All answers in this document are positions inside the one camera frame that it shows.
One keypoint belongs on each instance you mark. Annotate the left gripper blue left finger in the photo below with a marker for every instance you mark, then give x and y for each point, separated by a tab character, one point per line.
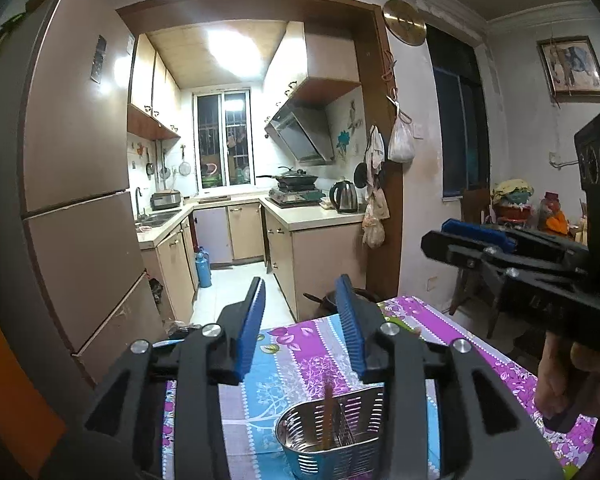
120	434

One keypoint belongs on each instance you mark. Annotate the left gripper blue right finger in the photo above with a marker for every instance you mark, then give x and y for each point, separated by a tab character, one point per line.
484	432

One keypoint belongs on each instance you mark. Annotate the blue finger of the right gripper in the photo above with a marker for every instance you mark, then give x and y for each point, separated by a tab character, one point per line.
537	255
473	231

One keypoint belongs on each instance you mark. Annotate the wooden chopstick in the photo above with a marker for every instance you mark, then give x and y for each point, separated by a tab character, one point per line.
328	409

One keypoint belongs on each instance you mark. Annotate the kitchen window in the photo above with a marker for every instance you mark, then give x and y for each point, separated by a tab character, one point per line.
223	139

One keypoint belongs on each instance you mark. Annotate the person right hand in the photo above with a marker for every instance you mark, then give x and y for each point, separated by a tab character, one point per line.
551	390

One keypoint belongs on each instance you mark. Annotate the flower pot with cloth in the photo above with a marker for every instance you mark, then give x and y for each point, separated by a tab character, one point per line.
510	200

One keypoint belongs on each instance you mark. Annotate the dark night window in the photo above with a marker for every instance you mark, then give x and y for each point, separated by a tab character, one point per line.
462	113

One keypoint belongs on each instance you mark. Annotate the white hanging plastic bag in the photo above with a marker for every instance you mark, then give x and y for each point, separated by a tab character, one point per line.
401	144

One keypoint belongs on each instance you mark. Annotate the metal perforated utensil holder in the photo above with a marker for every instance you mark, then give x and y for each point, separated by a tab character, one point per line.
335	440

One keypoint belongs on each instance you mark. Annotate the steel electric kettle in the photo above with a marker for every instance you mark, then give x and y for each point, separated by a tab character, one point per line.
343	197

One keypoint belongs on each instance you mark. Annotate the orange wooden cabinet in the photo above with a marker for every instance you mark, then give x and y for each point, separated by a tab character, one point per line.
28	426

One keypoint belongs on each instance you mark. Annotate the blue water jug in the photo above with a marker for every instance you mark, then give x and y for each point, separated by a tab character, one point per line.
203	268

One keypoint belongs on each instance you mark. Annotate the black wok on stove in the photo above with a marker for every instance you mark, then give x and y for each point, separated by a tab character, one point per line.
293	180

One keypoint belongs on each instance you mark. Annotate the framed elephant picture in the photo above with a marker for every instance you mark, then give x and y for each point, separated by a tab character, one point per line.
571	67

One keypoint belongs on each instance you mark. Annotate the range hood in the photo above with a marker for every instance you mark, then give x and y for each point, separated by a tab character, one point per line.
304	132

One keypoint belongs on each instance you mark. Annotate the brown refrigerator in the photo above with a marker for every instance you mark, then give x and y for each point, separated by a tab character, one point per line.
64	95

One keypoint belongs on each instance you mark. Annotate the silver toaster appliance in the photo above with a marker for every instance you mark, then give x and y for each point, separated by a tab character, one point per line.
165	200

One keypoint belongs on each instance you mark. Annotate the gold round wall plate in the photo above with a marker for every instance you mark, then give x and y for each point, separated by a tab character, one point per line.
404	22

